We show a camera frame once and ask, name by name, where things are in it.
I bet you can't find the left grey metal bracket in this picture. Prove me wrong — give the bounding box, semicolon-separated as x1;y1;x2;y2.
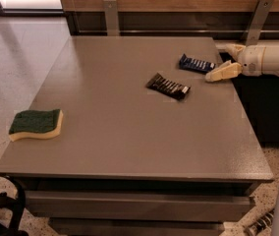
103;0;120;36

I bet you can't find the striped tube on floor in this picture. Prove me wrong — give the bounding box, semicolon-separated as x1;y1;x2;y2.
245;209;274;236

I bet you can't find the black rxbar bar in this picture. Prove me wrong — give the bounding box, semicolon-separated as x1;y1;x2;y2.
145;73;191;100

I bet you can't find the grey metal bracket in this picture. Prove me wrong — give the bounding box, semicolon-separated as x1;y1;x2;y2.
243;0;274;46
103;0;120;36

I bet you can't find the black chair frame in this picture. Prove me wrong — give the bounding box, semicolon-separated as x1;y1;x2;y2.
0;176;29;236

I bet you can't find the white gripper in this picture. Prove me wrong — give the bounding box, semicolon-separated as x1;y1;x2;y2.
205;43;279;83

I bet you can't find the grey drawer cabinet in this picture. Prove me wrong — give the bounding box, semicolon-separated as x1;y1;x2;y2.
0;37;273;236

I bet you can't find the green yellow sponge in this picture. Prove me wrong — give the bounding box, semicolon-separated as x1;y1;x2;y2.
9;109;64;142

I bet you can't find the blue rxbar blueberry bar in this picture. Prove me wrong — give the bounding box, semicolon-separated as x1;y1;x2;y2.
179;54;216;74

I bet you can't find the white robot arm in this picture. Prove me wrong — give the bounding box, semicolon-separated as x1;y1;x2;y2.
205;44;279;236

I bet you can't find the right grey metal bracket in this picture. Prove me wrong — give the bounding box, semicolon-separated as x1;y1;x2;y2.
243;0;274;46

